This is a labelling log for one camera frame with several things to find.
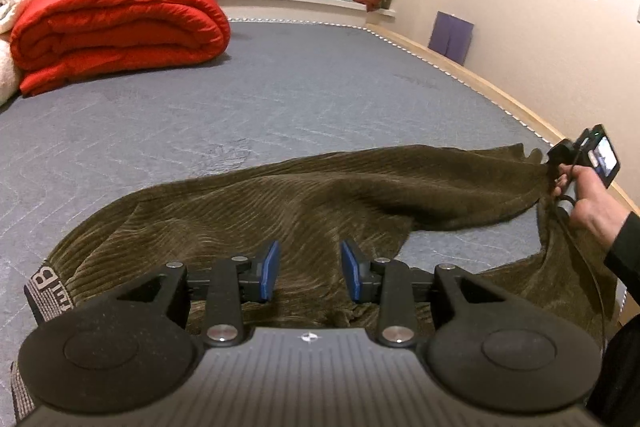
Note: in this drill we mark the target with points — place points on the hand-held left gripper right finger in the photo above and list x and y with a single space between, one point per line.
350 272

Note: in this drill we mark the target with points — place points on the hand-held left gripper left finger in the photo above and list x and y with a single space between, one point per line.
270 272

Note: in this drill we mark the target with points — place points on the person's right forearm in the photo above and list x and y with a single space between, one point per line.
625 247

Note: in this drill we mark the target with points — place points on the person's right hand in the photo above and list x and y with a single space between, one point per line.
592 209

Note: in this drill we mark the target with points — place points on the purple sheet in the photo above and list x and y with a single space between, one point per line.
451 38

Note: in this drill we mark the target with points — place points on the person's black clothing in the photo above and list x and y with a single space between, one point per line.
620 367

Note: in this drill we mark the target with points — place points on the white window ledge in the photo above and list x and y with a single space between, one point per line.
290 4

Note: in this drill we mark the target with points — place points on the red quilt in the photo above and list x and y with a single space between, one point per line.
120 27

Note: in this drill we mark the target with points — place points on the white fleece blanket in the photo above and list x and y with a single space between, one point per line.
12 2

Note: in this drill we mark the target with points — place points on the wooden bed frame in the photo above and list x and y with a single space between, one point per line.
480 79

